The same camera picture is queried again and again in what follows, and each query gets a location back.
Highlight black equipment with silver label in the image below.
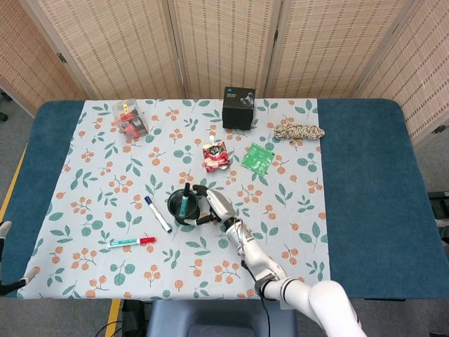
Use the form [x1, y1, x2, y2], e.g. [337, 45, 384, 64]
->
[427, 191, 449, 218]

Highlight black cube box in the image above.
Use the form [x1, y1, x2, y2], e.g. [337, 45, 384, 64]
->
[222, 86, 256, 131]

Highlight black chair caster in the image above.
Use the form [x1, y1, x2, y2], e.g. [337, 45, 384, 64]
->
[0, 89, 11, 122]

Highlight woven folding screen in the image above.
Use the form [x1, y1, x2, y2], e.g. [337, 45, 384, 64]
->
[0, 0, 449, 147]

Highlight green white marker red cap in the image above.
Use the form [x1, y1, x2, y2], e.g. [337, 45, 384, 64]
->
[108, 237, 157, 249]

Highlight leaf and berry tablecloth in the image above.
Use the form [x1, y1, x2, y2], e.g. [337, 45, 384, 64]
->
[16, 98, 333, 300]

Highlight green sachet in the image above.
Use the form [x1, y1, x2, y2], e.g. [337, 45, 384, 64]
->
[241, 142, 275, 176]

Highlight blue grey padded seat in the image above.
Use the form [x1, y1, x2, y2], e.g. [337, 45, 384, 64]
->
[146, 298, 298, 337]

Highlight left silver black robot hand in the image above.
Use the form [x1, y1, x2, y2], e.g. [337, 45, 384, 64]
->
[0, 220, 41, 296]

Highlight coiled beige black rope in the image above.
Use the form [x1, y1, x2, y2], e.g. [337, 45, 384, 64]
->
[273, 122, 326, 142]

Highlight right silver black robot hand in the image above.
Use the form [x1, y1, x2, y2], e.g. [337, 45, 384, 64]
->
[185, 184, 236, 227]

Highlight green marker black cap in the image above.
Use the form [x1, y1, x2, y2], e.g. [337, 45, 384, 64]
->
[180, 182, 192, 216]

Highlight black cup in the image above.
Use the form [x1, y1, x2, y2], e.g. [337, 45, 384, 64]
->
[166, 189, 201, 226]

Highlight white marker blue cap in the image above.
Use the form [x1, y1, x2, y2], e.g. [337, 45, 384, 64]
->
[144, 195, 173, 234]

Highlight clear plastic box red items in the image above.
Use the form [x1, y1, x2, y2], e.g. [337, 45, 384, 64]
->
[112, 99, 147, 138]

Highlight crumpled red snack pouch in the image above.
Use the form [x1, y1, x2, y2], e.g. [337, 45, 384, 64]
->
[201, 137, 232, 173]

